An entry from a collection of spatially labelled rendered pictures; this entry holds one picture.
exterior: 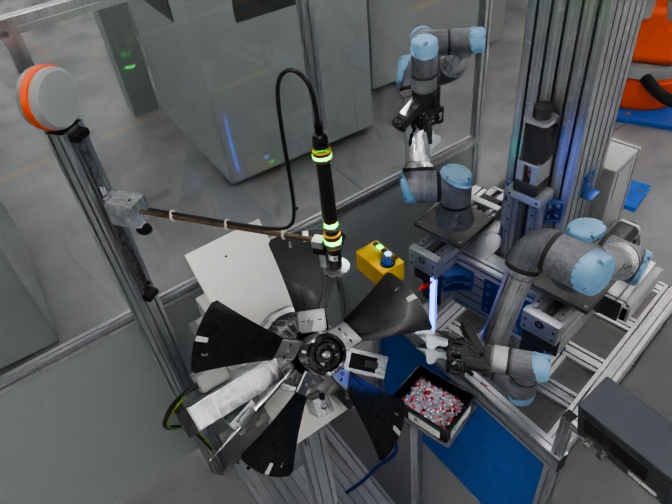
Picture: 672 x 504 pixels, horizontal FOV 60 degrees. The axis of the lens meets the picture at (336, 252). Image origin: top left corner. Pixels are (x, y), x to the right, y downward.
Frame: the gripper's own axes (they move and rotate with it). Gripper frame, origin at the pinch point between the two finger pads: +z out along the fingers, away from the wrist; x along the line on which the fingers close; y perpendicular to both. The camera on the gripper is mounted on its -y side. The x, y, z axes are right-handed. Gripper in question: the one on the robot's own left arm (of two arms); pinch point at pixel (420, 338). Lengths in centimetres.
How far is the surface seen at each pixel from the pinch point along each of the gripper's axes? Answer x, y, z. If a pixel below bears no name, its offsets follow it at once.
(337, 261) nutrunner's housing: -31.9, 2.1, 20.2
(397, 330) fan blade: 1.0, -2.0, 7.1
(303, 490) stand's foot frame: 109, 17, 49
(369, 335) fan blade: -0.7, 2.5, 14.3
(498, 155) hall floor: 146, -266, -4
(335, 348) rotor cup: -5.7, 11.7, 21.3
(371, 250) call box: 15, -44, 27
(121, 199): -40, -2, 84
